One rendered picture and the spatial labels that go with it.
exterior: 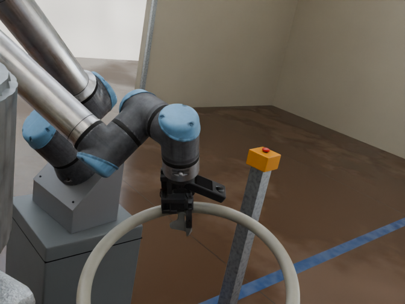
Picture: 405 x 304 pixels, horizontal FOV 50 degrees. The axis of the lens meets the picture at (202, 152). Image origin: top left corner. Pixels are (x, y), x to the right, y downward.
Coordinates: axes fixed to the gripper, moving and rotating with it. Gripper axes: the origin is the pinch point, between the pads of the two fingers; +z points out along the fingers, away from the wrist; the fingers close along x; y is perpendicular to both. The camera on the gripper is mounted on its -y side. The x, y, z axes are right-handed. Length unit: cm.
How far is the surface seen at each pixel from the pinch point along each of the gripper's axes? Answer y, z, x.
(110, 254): 31, 47, -27
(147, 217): 10.8, -7.8, 4.0
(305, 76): -210, 302, -606
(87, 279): 22.7, -8.6, 22.7
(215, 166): -29, 230, -284
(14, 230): 70, 44, -37
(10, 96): 11, -77, 57
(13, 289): 13, -64, 61
